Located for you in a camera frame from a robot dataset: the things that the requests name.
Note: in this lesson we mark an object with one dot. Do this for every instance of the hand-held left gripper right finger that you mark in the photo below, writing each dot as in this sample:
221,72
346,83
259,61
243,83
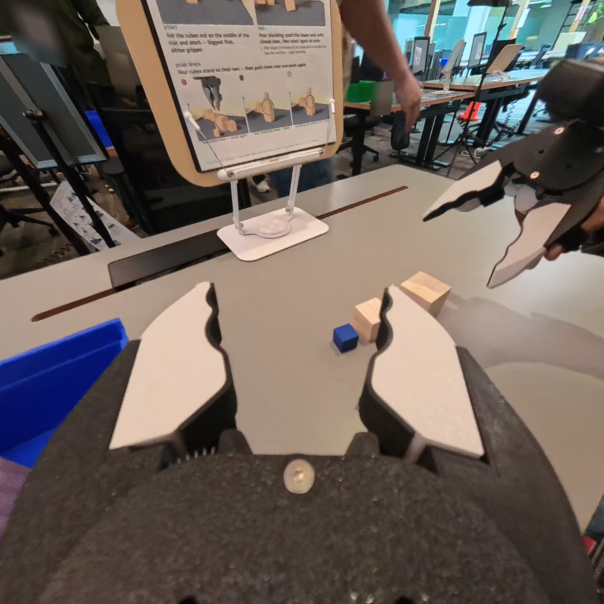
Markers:
424,387

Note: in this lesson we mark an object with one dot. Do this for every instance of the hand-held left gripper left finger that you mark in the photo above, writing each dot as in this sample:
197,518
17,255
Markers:
170,377

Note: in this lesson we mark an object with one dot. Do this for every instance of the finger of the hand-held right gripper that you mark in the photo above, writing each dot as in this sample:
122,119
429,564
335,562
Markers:
533,240
467,188

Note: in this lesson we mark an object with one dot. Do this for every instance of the medium plain wooden cube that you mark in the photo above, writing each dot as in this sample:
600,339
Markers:
368,321

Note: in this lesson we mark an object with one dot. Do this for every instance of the blue wooden cube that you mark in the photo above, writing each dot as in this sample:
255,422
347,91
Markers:
345,339

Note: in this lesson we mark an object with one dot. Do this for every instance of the large plain wooden cube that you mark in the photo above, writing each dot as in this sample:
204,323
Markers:
424,290

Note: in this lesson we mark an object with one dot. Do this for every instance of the person's right hand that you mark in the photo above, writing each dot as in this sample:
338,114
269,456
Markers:
595,217

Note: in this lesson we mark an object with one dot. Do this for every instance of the orange traffic cone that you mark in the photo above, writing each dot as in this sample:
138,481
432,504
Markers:
473,113

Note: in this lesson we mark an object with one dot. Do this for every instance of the office desk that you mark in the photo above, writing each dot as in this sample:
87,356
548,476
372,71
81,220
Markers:
509,78
424,101

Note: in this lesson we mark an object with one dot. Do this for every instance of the black light stand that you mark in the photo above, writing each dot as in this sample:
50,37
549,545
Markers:
490,71

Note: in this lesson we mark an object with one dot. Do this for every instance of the blue plastic bin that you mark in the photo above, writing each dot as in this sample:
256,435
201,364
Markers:
47,387

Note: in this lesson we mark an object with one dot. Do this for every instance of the computer monitor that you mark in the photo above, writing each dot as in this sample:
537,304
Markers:
420,56

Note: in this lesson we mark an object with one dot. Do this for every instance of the green storage bins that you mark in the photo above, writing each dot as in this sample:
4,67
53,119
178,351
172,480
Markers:
361,90

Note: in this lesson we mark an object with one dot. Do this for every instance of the white document stand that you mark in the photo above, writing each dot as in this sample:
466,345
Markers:
273,236

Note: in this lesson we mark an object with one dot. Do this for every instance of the printed paper sheet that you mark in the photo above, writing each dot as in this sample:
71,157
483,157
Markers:
89,217

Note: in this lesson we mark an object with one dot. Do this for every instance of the purple cloth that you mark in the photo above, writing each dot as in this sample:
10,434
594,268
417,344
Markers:
12,490

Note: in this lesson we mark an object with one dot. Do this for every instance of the printed instruction sheet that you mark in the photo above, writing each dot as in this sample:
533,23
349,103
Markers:
245,71

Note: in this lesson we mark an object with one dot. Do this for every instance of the black easel board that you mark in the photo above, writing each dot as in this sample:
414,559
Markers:
42,113

